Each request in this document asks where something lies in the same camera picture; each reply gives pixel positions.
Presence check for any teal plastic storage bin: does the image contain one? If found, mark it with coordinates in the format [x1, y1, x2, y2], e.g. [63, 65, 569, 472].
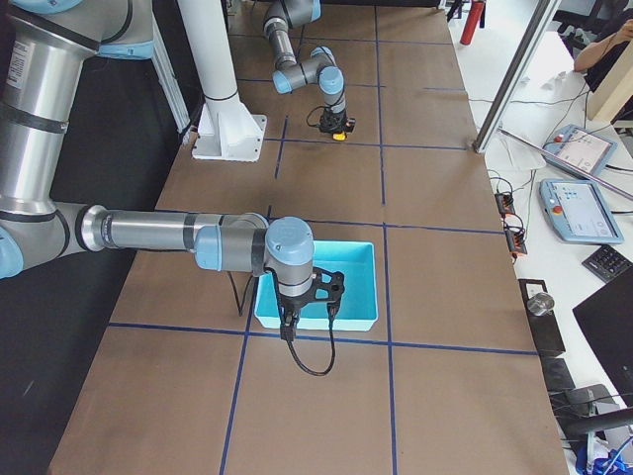
[254, 240, 379, 332]

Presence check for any black keyboard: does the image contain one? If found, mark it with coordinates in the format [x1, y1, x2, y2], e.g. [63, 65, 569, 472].
[582, 244, 632, 283]

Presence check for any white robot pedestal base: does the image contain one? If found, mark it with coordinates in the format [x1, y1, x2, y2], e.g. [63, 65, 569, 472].
[178, 0, 267, 162]

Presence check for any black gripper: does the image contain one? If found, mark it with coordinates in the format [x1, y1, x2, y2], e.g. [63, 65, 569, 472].
[278, 292, 310, 341]
[318, 109, 355, 135]

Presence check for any small metal cup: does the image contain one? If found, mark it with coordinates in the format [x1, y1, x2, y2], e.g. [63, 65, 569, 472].
[526, 292, 555, 317]

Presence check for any teach pendant tablet far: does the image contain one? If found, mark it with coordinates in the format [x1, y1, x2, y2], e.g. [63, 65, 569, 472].
[543, 125, 617, 176]

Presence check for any teach pendant tablet near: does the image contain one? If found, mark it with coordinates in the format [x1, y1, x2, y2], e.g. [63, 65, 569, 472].
[539, 179, 624, 244]

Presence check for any yellow beetle toy car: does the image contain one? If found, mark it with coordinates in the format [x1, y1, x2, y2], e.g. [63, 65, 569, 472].
[332, 132, 347, 143]

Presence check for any seated person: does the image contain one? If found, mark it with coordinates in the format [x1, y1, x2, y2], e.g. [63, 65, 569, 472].
[574, 9, 632, 91]

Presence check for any red cylinder bottle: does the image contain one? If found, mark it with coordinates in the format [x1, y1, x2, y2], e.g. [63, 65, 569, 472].
[460, 1, 486, 46]

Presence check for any black camera cable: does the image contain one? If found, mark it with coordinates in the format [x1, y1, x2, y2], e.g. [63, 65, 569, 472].
[286, 306, 338, 377]

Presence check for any teach pendant tablet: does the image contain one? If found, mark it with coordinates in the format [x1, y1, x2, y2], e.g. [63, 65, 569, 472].
[543, 125, 617, 176]
[539, 179, 624, 244]

